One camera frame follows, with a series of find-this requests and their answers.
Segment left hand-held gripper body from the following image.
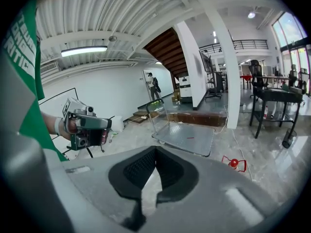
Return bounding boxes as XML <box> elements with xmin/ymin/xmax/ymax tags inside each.
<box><xmin>62</xmin><ymin>97</ymin><xmax>109</xmax><ymax>151</ymax></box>

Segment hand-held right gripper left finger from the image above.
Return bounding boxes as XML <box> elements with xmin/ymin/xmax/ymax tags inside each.
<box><xmin>62</xmin><ymin>145</ymin><xmax>156</xmax><ymax>233</ymax></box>

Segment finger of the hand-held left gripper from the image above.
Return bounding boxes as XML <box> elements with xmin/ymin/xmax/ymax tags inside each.
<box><xmin>80</xmin><ymin>117</ymin><xmax>112</xmax><ymax>131</ymax></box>

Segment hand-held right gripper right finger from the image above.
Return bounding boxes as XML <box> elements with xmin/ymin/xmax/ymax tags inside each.
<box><xmin>136</xmin><ymin>146</ymin><xmax>280</xmax><ymax>233</ymax></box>

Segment red bottle cap with handle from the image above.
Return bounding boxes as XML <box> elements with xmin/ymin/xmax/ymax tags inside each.
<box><xmin>221</xmin><ymin>155</ymin><xmax>247</xmax><ymax>173</ymax></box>

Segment metal platform trolley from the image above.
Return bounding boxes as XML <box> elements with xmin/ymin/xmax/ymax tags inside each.
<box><xmin>145</xmin><ymin>98</ymin><xmax>216</xmax><ymax>157</ymax></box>

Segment person's left forearm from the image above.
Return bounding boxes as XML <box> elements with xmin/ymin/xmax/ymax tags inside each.
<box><xmin>41</xmin><ymin>112</ymin><xmax>64</xmax><ymax>137</ymax></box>

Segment person's left hand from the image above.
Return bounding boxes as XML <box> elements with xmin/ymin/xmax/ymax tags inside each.
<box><xmin>65</xmin><ymin>118</ymin><xmax>80</xmax><ymax>135</ymax></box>

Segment white wristband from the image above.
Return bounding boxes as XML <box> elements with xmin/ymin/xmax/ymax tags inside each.
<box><xmin>53</xmin><ymin>116</ymin><xmax>61</xmax><ymax>136</ymax></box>

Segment low wooden steps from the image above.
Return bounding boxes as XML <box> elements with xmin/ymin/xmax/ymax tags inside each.
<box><xmin>126</xmin><ymin>110</ymin><xmax>158</xmax><ymax>123</ymax></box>

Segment long ceiling light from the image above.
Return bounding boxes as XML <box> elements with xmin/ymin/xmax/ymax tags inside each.
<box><xmin>60</xmin><ymin>46</ymin><xmax>108</xmax><ymax>57</ymax></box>

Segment person's green t-shirt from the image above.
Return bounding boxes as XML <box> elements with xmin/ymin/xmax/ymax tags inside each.
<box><xmin>0</xmin><ymin>0</ymin><xmax>69</xmax><ymax>162</ymax></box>

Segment brown platform edge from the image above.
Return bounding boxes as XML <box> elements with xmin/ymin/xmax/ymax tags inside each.
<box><xmin>167</xmin><ymin>112</ymin><xmax>228</xmax><ymax>127</ymax></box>

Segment black mesh waste bin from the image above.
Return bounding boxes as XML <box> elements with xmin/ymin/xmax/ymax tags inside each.
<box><xmin>281</xmin><ymin>128</ymin><xmax>297</xmax><ymax>149</ymax></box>

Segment white service robot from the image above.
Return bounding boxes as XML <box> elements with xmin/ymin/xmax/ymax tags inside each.
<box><xmin>178</xmin><ymin>76</ymin><xmax>194</xmax><ymax>104</ymax></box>

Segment wooden staircase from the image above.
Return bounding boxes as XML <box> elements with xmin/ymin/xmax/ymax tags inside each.
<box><xmin>143</xmin><ymin>27</ymin><xmax>189</xmax><ymax>80</ymax></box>

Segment black table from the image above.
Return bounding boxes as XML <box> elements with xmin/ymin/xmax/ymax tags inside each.
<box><xmin>250</xmin><ymin>87</ymin><xmax>304</xmax><ymax>139</ymax></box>

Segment television on wheeled stand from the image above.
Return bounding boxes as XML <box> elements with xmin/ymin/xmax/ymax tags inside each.
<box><xmin>199</xmin><ymin>50</ymin><xmax>223</xmax><ymax>99</ymax></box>

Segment red table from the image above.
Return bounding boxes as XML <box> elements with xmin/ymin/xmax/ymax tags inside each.
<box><xmin>240</xmin><ymin>75</ymin><xmax>253</xmax><ymax>90</ymax></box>

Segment black office chair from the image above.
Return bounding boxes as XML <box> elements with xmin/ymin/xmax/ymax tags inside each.
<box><xmin>248</xmin><ymin>59</ymin><xmax>268</xmax><ymax>99</ymax></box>

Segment white pillar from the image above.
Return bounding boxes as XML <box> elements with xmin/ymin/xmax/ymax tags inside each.
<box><xmin>206</xmin><ymin>8</ymin><xmax>241</xmax><ymax>128</ymax></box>

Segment black balcony railing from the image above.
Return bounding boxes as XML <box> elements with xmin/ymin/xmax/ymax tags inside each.
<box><xmin>199</xmin><ymin>39</ymin><xmax>269</xmax><ymax>55</ymax></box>

